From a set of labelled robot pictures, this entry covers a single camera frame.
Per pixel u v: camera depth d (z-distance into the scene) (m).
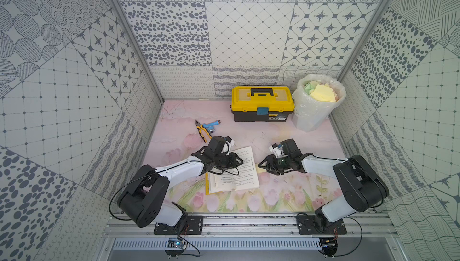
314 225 0.73
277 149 0.88
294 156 0.74
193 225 0.73
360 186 0.46
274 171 0.82
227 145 0.73
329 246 0.73
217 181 0.78
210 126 1.06
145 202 0.43
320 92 0.86
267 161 0.83
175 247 0.70
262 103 0.97
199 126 1.06
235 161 0.83
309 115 0.88
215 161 0.68
